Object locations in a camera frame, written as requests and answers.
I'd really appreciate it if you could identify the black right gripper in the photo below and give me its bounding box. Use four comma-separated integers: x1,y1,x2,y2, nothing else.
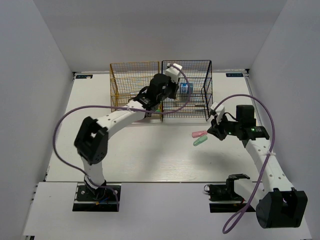
207,112,241,141

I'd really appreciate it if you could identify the green translucent highlighter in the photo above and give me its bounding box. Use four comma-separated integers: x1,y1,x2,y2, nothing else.
193,135,208,147

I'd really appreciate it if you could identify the pink translucent highlighter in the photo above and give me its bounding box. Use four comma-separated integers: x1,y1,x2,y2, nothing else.
191,130,208,138

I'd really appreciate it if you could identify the blue tape box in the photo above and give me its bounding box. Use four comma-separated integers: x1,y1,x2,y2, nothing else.
179,82,193,95

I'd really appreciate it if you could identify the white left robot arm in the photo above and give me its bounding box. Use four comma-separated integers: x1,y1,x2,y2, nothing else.
74,73,181,200

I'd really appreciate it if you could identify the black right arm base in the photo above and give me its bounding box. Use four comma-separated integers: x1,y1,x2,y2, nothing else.
203,184,247,213

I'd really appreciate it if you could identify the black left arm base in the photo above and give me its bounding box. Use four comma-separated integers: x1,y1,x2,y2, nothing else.
72,184,121,213

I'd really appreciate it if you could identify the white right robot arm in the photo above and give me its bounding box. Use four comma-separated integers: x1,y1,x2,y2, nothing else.
207,103,308,229

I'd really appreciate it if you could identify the dark right table label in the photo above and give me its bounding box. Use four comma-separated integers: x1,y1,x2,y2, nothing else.
225,72,244,78

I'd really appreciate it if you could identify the dark table label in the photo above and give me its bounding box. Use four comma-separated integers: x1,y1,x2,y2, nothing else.
225,72,244,78
75,74,93,79

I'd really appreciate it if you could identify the dark left table label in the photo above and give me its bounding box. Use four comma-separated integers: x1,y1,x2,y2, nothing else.
75,74,93,79

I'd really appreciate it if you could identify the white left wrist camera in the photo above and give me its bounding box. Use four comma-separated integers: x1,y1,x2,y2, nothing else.
164,63,183,84

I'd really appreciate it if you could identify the black wire basket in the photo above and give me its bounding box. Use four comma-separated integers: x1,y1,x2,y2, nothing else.
161,60,213,120

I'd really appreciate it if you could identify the gold wire basket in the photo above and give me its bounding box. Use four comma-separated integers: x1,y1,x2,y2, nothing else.
109,61,160,107

